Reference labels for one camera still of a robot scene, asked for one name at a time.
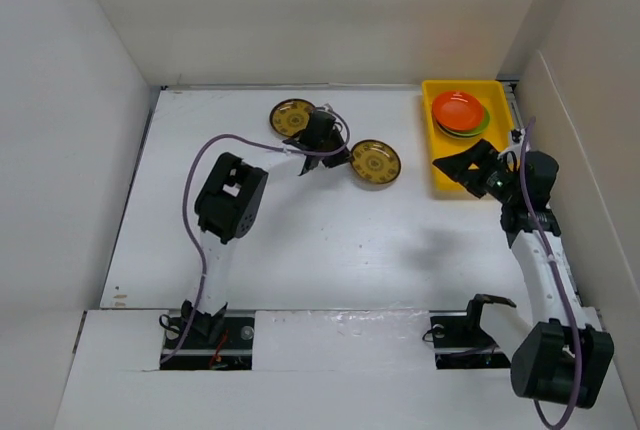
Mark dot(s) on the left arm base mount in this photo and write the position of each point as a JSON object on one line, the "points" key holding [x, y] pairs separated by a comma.
{"points": [[223, 342]]}

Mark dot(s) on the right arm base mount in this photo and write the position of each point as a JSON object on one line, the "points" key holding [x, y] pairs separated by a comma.
{"points": [[458, 340]]}

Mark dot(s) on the yellow plastic bin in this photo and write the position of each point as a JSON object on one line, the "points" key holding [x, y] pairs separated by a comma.
{"points": [[488, 92]]}

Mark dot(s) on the green plate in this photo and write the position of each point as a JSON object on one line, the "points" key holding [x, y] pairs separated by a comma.
{"points": [[482, 126]]}

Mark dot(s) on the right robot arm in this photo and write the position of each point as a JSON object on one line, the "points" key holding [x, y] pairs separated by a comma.
{"points": [[560, 357]]}

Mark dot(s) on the yellow patterned plate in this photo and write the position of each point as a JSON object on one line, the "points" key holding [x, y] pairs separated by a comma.
{"points": [[375, 162], [290, 116]]}

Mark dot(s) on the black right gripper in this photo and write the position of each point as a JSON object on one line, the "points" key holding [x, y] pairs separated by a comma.
{"points": [[481, 155]]}

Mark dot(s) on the black plate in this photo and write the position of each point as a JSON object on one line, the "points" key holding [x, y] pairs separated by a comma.
{"points": [[464, 137]]}

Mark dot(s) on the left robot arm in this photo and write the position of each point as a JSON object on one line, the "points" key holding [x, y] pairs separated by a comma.
{"points": [[228, 203]]}

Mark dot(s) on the orange plate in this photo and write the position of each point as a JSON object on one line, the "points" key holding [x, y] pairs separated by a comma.
{"points": [[458, 111]]}

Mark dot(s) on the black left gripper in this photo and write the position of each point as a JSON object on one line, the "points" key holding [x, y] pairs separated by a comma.
{"points": [[339, 158]]}

